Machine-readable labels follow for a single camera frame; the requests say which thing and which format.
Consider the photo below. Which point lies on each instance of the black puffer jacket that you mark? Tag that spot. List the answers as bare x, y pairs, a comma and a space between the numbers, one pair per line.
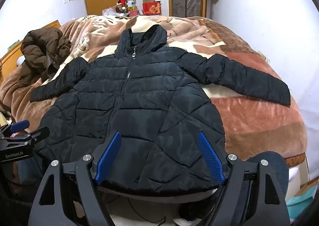
149, 103

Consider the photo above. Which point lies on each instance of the teal paper bag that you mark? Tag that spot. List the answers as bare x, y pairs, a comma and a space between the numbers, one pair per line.
302, 201

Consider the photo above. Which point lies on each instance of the brown puffer jacket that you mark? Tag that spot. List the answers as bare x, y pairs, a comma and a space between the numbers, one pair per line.
42, 46

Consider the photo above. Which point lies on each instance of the red box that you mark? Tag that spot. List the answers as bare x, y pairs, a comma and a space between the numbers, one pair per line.
152, 9

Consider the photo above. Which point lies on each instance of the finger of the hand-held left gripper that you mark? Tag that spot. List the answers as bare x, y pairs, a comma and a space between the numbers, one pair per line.
39, 133
21, 125

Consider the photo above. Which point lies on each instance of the clear plastic jar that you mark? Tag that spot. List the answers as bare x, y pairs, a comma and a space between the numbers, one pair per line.
131, 0

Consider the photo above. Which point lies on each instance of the brown and cream plush blanket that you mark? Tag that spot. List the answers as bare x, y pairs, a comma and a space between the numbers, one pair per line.
249, 116

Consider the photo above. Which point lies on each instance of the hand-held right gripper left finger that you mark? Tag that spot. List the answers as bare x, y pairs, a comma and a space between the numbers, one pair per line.
109, 158

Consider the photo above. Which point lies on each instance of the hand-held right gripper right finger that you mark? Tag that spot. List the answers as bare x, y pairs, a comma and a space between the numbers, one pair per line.
211, 158

